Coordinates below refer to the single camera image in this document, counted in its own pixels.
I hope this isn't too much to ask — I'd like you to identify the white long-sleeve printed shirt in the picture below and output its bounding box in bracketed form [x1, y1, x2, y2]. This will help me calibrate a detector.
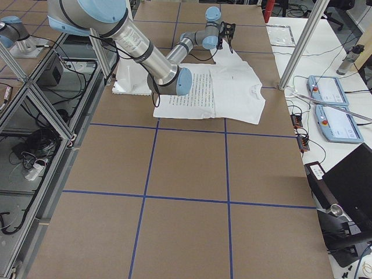
[153, 41, 266, 125]

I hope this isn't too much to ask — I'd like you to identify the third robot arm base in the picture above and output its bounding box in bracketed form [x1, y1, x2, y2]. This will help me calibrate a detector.
[1, 16, 42, 59]

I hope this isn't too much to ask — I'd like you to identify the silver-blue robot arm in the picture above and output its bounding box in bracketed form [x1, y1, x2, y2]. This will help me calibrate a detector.
[47, 1, 222, 96]

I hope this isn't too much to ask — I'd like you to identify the upper red-black connector board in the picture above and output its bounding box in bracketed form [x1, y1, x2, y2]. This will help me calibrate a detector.
[290, 114, 303, 128]

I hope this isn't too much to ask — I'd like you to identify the red-black connector board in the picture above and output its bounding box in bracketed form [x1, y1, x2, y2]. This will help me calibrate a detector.
[290, 114, 303, 128]
[296, 136, 310, 153]

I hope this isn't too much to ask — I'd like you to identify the lower red-black connector board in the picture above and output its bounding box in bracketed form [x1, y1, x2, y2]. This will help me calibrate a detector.
[296, 136, 310, 153]

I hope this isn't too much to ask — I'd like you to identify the black box with white label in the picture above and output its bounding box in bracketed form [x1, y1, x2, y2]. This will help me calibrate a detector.
[304, 162, 338, 209]

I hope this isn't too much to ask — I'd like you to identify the plastic sleeve document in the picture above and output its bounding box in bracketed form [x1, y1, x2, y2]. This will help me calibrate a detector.
[266, 24, 296, 47]

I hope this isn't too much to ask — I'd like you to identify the far blue teach pendant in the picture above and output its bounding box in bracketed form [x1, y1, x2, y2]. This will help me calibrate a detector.
[307, 75, 349, 106]

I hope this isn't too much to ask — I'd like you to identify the blue teach pendant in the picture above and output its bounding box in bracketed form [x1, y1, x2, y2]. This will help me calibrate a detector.
[307, 75, 349, 106]
[315, 105, 364, 144]

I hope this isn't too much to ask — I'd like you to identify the near blue teach pendant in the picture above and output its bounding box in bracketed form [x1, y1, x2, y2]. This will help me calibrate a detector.
[315, 105, 364, 144]

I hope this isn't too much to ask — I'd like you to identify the white power strip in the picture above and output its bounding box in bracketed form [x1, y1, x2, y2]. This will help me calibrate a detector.
[24, 163, 45, 181]

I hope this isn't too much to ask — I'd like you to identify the red fire extinguisher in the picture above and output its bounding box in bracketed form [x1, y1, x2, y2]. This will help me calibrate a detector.
[263, 0, 276, 23]

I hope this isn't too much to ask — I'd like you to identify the black laptop computer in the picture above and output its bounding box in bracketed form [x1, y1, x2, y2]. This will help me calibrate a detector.
[323, 143, 371, 231]

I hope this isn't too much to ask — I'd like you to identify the clear water bottle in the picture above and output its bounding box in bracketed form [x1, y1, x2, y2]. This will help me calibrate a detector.
[336, 44, 364, 76]

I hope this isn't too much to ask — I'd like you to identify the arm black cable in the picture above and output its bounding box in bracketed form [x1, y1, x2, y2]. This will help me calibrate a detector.
[88, 27, 163, 109]

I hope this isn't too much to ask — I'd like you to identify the white pillar with base plate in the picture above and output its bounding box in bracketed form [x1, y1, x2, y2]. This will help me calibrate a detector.
[112, 58, 152, 95]

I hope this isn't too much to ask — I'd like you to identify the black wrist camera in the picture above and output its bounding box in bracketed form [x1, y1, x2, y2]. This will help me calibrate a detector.
[217, 22, 236, 53]

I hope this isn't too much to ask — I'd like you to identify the aluminium frame post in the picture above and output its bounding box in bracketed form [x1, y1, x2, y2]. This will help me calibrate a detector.
[278, 0, 329, 91]

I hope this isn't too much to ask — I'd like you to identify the black camera stand mount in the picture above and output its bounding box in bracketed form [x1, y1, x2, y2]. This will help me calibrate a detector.
[317, 204, 371, 267]

